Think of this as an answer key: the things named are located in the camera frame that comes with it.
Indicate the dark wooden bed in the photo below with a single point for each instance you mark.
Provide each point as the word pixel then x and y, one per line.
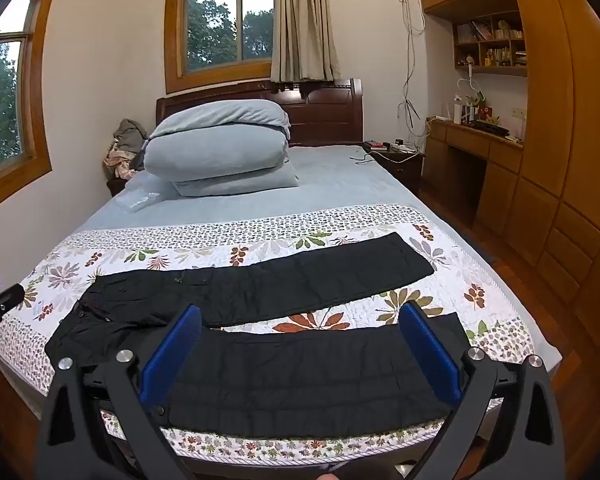
pixel 325 115

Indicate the black pants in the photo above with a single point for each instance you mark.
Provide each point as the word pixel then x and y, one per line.
pixel 280 280

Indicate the light blue bed sheet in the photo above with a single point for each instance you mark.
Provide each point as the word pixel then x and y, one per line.
pixel 330 180

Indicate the floral quilted bedspread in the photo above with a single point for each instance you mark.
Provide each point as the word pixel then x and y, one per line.
pixel 280 227

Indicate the clear plastic bag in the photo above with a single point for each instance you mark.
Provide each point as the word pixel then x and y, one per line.
pixel 137 201

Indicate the large wooden framed window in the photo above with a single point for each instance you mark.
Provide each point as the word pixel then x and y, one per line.
pixel 5 100

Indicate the light blue pillow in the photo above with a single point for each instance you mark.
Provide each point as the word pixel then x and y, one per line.
pixel 250 182

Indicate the beige curtain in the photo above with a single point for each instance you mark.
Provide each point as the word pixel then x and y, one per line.
pixel 302 25

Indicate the stack of grey-blue pillows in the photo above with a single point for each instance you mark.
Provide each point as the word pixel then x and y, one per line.
pixel 215 152

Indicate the white desk lamp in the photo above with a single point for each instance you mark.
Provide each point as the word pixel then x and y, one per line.
pixel 471 85

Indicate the pile of clothes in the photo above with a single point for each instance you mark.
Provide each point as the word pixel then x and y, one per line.
pixel 127 142

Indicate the built-in wooden desk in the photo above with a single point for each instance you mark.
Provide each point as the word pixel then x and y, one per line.
pixel 480 160

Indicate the black flat desk device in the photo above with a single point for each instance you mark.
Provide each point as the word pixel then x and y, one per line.
pixel 487 127

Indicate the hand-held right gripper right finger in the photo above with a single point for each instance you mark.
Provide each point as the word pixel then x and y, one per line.
pixel 430 355

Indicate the tall wooden wardrobe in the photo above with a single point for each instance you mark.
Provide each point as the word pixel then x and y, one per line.
pixel 570 135

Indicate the dark wooden nightstand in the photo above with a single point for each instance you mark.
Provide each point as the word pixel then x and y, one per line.
pixel 405 170

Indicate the small wooden framed window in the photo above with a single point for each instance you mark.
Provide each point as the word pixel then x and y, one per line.
pixel 220 25

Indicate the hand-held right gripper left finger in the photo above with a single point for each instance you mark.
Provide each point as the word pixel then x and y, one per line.
pixel 172 350

